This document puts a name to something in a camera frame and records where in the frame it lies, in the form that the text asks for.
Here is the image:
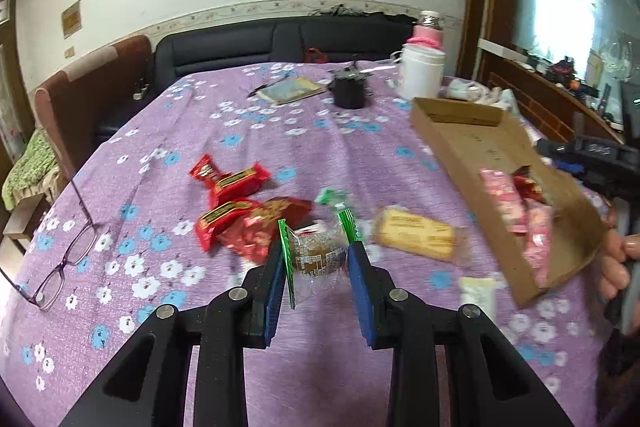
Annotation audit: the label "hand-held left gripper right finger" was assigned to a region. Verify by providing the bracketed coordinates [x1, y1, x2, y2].
[346, 241, 576, 427]

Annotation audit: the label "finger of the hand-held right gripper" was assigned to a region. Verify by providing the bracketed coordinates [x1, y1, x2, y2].
[552, 158, 586, 178]
[537, 138, 581, 160]

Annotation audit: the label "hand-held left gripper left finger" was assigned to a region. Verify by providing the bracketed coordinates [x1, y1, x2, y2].
[60, 234, 287, 427]

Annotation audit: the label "small dark red foil packet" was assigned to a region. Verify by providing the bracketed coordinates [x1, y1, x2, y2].
[512, 166, 546, 202]

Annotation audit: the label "striped green clear candy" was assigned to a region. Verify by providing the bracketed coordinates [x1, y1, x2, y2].
[277, 207, 361, 308]

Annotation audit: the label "large dark red foil packet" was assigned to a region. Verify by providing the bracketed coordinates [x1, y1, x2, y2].
[220, 197, 315, 265]

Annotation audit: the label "pink cartoon snack packet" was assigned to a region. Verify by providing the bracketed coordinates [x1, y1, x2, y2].
[480, 167, 528, 233]
[520, 199, 556, 288]

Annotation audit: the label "shallow cardboard box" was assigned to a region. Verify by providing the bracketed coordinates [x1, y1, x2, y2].
[410, 97, 608, 310]

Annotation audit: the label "yellow cake packet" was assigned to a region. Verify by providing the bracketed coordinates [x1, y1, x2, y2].
[372, 205, 473, 265]

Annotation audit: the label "red yellow-label snack packet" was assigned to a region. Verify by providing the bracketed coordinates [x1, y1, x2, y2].
[189, 154, 271, 208]
[195, 199, 261, 253]

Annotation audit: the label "bright green candy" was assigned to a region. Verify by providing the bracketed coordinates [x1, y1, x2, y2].
[316, 188, 351, 208]

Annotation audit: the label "white snack packet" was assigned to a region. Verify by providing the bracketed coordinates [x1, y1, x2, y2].
[457, 276, 498, 323]

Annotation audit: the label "person's right hand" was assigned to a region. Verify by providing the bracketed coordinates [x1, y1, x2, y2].
[597, 227, 640, 303]

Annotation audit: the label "wooden cabinet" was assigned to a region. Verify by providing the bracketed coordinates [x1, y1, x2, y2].
[475, 37, 640, 148]

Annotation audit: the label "black monitor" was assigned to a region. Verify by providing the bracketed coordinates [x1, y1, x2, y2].
[619, 81, 640, 140]

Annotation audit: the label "red black object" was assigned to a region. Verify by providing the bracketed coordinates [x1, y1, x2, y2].
[550, 57, 583, 82]

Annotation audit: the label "white socks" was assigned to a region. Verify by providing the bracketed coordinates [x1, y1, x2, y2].
[440, 77, 518, 110]

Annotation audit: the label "white plastic jar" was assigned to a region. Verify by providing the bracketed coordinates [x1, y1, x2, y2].
[397, 43, 446, 102]

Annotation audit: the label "pink thermos bottle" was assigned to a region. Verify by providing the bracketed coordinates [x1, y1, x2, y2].
[407, 10, 446, 52]

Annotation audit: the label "purple eyeglasses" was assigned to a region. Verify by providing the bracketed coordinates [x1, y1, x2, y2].
[0, 177, 103, 312]

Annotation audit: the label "black cup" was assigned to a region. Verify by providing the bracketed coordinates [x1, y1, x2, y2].
[332, 56, 373, 110]

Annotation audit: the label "yellow green notebook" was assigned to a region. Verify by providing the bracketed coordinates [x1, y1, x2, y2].
[257, 77, 327, 106]

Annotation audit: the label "black pen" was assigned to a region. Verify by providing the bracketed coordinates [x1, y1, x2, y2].
[247, 74, 291, 98]

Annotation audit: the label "black leather sofa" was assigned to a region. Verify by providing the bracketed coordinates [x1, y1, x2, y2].
[97, 14, 418, 142]

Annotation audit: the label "small wooden side table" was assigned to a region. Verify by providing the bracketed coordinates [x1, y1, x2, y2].
[2, 192, 53, 258]

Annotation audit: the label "brown armchair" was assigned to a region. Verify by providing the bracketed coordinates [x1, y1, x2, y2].
[34, 34, 153, 180]

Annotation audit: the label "green patterned cloth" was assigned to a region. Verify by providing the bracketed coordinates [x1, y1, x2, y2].
[1, 129, 58, 210]

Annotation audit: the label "wooden door with glass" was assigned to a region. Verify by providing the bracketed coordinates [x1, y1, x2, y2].
[0, 0, 36, 168]

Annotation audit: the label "small wooden wall plaque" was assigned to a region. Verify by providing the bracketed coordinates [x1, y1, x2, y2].
[61, 2, 83, 39]

